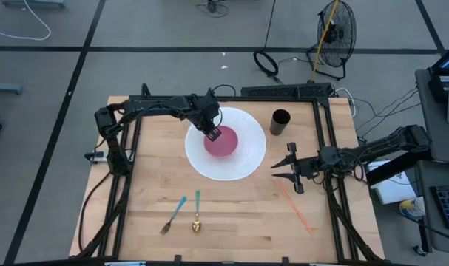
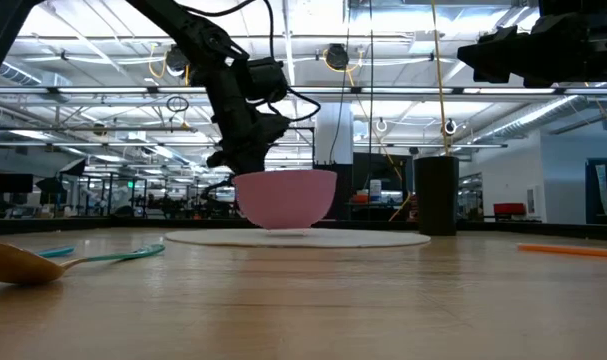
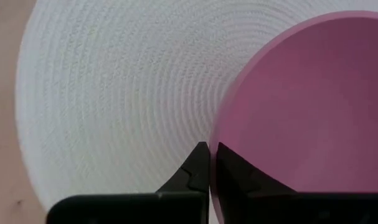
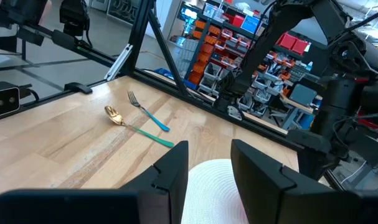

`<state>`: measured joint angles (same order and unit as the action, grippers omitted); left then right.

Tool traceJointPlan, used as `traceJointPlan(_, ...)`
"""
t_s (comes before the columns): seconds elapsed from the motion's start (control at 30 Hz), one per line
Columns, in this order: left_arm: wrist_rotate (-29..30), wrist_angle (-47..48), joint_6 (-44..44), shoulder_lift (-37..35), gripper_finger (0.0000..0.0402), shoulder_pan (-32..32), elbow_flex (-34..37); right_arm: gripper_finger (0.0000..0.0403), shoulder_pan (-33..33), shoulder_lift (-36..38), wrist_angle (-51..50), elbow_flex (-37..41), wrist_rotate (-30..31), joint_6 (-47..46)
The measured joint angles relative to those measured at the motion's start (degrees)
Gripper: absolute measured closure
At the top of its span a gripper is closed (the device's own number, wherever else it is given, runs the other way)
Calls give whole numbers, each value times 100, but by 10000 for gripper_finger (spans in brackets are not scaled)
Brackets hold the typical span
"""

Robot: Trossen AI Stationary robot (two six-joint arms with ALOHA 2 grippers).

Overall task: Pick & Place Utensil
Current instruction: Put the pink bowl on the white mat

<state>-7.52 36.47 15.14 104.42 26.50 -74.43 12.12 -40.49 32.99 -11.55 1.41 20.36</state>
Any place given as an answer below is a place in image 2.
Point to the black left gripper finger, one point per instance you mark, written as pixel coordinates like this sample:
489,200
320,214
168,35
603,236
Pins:
248,162

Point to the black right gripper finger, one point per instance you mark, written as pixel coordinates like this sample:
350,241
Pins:
490,75
493,52

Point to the pink plastic bowl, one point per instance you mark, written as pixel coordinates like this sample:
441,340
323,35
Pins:
285,200

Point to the black plastic cup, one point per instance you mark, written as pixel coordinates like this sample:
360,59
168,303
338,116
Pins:
436,200

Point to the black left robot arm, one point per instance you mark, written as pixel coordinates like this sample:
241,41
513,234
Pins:
193,30

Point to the white bottle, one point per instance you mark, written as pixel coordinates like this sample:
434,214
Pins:
375,191

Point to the red box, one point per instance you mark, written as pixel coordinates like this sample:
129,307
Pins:
509,209

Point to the white round plate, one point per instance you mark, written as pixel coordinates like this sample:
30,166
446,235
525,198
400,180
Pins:
363,239

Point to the orange drinking straw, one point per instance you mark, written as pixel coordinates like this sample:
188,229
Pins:
573,250

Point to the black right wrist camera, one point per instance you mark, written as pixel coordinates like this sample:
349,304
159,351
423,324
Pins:
583,6

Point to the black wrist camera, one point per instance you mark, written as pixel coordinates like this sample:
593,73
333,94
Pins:
583,6
268,80

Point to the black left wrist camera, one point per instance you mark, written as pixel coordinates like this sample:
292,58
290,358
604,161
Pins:
268,80

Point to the black background rig frame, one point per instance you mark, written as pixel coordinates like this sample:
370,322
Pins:
310,150

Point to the black aluminium table frame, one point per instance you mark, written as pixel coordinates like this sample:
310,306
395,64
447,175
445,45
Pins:
83,225

